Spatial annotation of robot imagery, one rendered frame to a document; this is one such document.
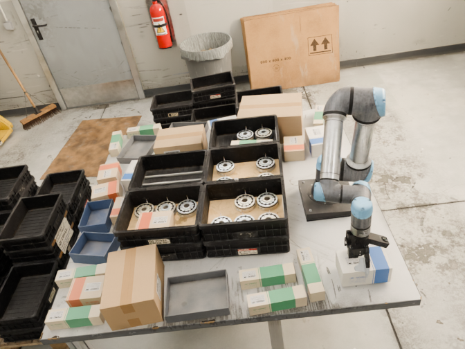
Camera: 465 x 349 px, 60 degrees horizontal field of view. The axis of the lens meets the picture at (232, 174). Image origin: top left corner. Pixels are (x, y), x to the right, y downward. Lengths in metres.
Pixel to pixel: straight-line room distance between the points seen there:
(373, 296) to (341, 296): 0.13
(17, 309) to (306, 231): 1.77
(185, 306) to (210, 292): 0.12
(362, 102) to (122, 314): 1.29
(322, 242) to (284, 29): 3.13
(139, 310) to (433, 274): 1.83
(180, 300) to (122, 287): 0.26
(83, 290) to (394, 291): 1.33
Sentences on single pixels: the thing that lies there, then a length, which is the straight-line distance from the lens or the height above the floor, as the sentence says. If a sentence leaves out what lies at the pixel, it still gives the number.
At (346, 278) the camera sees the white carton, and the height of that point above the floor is 0.76.
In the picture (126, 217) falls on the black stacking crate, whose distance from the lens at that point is 2.07.
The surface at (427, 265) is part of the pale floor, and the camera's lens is 2.88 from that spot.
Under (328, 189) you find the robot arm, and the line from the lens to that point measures 1.62.
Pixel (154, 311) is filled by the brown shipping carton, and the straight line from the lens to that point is 1.77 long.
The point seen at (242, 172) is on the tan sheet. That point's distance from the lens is 2.20.
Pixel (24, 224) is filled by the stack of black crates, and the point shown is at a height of 0.49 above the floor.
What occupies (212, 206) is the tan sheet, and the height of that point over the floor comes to 0.83.
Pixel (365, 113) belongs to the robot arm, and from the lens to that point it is 1.73.
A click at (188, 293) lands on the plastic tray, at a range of 1.87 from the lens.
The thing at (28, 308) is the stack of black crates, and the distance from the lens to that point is 2.80.
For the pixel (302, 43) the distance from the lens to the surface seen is 4.76.
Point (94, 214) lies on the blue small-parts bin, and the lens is 2.44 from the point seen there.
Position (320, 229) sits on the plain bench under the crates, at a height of 0.70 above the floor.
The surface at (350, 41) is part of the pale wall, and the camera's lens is 5.10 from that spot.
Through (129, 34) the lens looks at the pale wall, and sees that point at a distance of 4.96.
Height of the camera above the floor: 2.18
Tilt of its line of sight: 38 degrees down
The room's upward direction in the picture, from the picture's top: 10 degrees counter-clockwise
